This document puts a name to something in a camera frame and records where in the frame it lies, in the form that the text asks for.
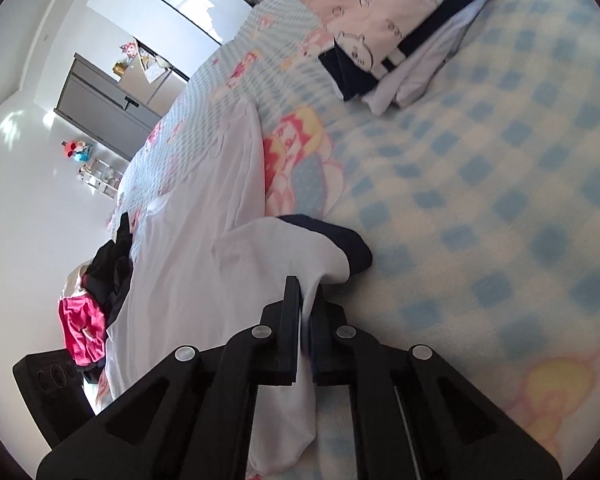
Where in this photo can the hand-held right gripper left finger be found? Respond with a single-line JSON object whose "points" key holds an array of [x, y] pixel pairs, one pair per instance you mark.
{"points": [[287, 342]]}

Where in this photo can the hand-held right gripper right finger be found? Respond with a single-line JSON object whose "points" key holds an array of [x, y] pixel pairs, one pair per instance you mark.
{"points": [[325, 345]]}

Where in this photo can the white t-shirt with navy trim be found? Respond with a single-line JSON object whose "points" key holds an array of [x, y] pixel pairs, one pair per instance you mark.
{"points": [[190, 260]]}

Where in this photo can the black clothes pile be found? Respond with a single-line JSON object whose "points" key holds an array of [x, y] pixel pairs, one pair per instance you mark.
{"points": [[115, 265]]}

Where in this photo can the magenta garment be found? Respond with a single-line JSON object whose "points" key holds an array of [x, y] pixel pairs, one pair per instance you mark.
{"points": [[80, 325]]}

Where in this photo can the cream garment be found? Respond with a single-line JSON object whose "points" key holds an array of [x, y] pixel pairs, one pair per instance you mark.
{"points": [[75, 280]]}

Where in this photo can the checkered cartoon print blanket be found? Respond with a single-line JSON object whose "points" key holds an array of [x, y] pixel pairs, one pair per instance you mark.
{"points": [[470, 210]]}

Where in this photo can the white storage rack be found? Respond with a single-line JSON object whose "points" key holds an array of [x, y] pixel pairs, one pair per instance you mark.
{"points": [[102, 177]]}

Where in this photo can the red and blue plush toy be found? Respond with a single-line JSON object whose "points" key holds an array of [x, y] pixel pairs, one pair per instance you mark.
{"points": [[77, 151]]}

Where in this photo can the folded white garment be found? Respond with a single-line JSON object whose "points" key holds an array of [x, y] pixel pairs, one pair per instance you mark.
{"points": [[420, 75]]}

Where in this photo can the white refrigerator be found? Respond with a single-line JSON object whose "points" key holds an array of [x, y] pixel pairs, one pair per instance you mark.
{"points": [[155, 85]]}

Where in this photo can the grey door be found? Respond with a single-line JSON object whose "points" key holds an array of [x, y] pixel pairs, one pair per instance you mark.
{"points": [[100, 105]]}

